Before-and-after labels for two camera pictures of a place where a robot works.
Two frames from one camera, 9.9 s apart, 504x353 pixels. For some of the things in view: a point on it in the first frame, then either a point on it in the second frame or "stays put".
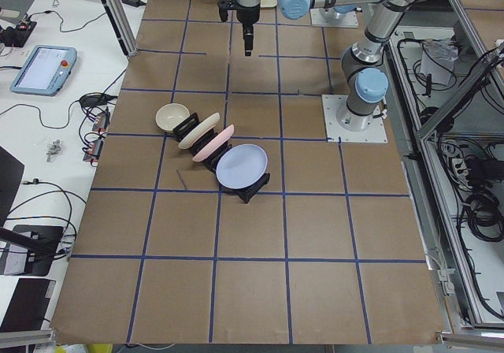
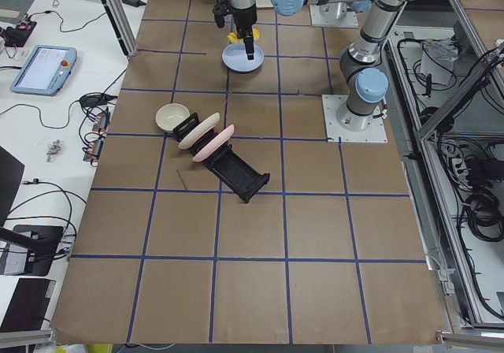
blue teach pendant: [46, 71] stays put
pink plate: [224, 136] stays put
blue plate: [241, 166] -> [235, 57]
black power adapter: [131, 1] stays put
